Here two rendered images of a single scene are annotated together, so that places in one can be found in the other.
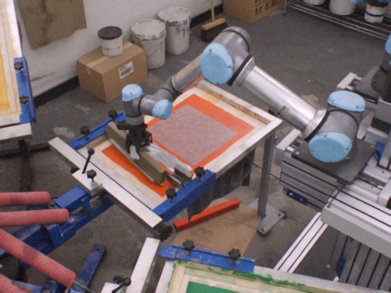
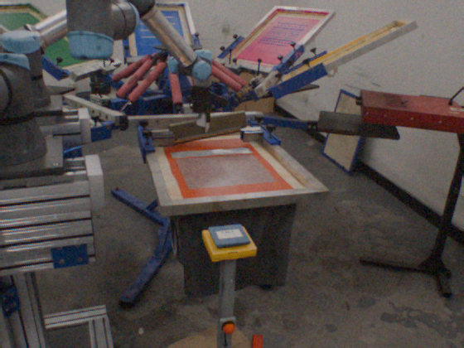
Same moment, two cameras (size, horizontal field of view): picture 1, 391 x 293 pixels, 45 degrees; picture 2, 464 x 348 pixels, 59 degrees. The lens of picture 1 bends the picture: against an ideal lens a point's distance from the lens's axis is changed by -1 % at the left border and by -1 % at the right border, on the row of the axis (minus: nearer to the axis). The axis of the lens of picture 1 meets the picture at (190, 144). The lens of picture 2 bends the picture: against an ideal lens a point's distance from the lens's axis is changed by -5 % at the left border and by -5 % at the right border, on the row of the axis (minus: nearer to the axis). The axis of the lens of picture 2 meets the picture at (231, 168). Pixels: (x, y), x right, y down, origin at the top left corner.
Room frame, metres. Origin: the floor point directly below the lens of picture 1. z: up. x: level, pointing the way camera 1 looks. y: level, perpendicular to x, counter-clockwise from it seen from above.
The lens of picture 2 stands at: (2.43, -1.38, 1.61)
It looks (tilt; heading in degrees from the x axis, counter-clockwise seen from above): 22 degrees down; 117
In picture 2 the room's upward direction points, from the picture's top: 3 degrees clockwise
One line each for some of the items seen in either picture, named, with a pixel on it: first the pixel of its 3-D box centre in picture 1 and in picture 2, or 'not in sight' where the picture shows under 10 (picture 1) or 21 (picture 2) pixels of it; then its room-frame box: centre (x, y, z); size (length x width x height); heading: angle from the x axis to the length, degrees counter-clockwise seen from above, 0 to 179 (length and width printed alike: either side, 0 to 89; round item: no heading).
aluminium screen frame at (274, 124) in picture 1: (180, 136); (219, 160); (1.64, 0.05, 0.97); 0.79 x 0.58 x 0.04; 134
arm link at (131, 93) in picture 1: (133, 100); (202, 63); (1.44, 0.21, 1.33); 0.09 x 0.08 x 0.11; 61
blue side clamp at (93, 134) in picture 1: (101, 134); (263, 137); (1.67, 0.41, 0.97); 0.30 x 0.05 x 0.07; 134
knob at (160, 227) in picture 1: (160, 229); (125, 123); (1.07, 0.12, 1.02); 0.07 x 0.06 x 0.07; 134
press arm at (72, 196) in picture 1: (78, 196); not in sight; (1.24, 0.45, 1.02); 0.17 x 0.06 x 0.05; 134
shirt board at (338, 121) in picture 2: not in sight; (282, 121); (1.55, 0.97, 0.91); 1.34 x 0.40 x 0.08; 14
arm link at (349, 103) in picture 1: (343, 113); (21, 52); (1.20, -0.51, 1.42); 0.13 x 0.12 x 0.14; 151
